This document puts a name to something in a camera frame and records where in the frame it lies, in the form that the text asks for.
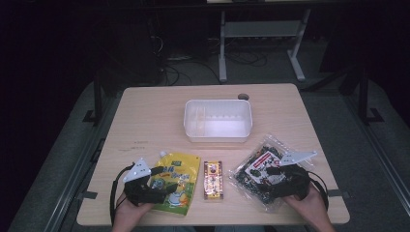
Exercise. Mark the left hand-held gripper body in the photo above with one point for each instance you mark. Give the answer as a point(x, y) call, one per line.
point(138, 190)

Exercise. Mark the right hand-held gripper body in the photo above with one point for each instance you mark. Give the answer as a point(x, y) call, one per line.
point(295, 182)

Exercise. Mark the clear bag of dark seaweed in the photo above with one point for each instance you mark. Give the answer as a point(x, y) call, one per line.
point(254, 164)

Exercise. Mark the yellow spout pouch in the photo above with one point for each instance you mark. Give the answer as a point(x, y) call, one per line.
point(184, 167)

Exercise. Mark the white plastic container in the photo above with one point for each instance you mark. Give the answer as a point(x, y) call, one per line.
point(219, 122)

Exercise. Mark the person's left hand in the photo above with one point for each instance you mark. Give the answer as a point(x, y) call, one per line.
point(130, 211)

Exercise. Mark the person's right hand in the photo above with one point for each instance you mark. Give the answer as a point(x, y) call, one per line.
point(307, 206)

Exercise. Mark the small red yellow snack packet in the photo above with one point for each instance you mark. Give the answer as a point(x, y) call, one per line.
point(213, 180)

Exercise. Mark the grey table grommet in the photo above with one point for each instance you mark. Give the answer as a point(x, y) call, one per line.
point(243, 96)

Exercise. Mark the black metal stand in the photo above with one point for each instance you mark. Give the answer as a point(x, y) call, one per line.
point(97, 100)
point(364, 96)

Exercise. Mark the white metal desk frame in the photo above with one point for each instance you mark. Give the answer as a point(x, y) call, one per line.
point(261, 29)

